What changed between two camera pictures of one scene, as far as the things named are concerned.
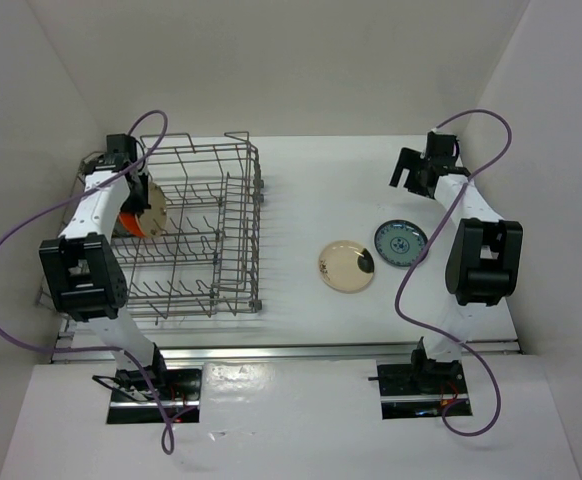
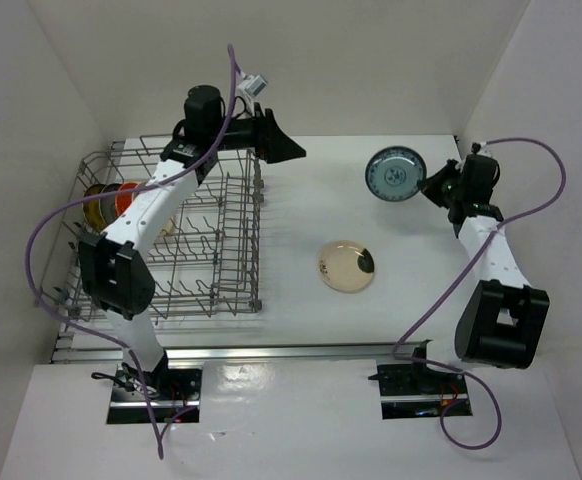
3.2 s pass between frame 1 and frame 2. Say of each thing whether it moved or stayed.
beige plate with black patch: stayed
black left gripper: moved
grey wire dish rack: stayed
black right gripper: moved
